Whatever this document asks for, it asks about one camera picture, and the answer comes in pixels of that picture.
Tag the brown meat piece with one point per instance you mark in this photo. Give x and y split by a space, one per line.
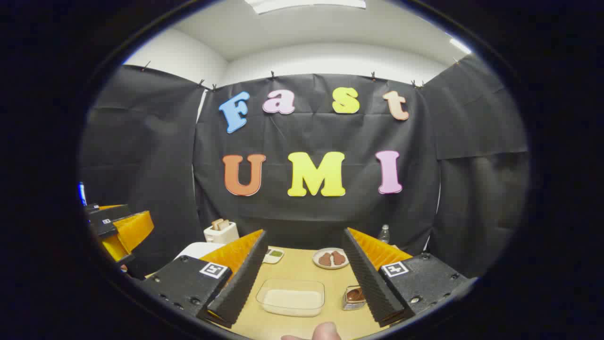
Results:
325 259
339 257

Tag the computer monitor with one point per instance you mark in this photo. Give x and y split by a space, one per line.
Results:
82 193

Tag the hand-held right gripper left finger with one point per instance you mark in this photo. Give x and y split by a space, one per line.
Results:
238 283

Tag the white rice cooker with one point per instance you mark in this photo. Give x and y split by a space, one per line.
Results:
198 249

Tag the clear chopstick holder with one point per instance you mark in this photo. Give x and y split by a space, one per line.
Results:
351 306

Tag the clear container of rice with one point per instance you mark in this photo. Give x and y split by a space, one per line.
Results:
291 300

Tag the white toaster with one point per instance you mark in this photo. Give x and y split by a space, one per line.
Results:
222 235

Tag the clear water bottle green label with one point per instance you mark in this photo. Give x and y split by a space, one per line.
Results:
384 234

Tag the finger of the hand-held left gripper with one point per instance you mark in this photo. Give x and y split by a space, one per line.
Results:
96 207
134 229

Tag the white divided grain dish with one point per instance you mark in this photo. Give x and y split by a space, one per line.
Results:
273 255

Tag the black backdrop cloth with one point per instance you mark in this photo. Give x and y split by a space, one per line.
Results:
321 217

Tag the toast slice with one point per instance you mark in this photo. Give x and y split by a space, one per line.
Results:
225 223
216 224

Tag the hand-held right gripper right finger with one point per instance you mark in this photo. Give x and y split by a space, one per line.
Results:
370 283

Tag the white round plate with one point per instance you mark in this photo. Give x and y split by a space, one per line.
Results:
330 267

